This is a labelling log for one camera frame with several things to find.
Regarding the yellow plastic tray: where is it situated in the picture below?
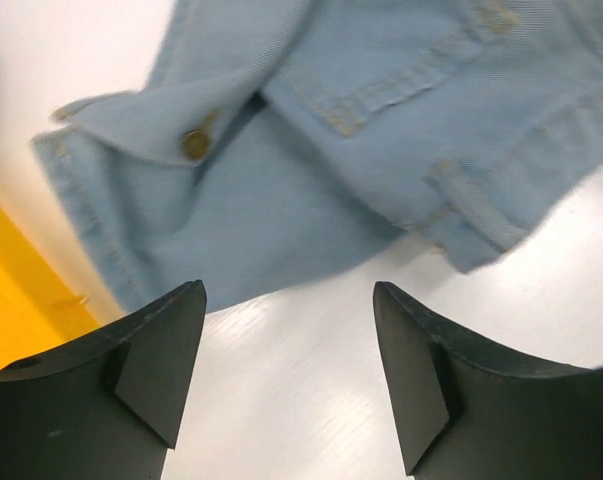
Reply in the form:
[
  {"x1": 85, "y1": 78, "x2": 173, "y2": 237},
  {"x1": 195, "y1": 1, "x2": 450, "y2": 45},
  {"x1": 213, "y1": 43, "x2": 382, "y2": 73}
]
[{"x1": 0, "y1": 206, "x2": 124, "y2": 369}]

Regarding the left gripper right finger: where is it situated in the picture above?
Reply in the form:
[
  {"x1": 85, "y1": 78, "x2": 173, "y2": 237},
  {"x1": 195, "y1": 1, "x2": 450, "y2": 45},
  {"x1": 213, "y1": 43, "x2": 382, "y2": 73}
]
[{"x1": 373, "y1": 282, "x2": 603, "y2": 479}]

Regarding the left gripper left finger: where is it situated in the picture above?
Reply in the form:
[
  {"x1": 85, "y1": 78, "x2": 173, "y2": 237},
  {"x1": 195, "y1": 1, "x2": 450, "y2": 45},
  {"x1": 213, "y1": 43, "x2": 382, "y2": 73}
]
[{"x1": 0, "y1": 281, "x2": 206, "y2": 480}]

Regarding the light blue denim skirt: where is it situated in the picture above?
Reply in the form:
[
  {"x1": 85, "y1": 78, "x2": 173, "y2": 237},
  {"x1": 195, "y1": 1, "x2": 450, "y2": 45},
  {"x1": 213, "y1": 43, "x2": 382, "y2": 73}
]
[{"x1": 32, "y1": 1, "x2": 603, "y2": 311}]

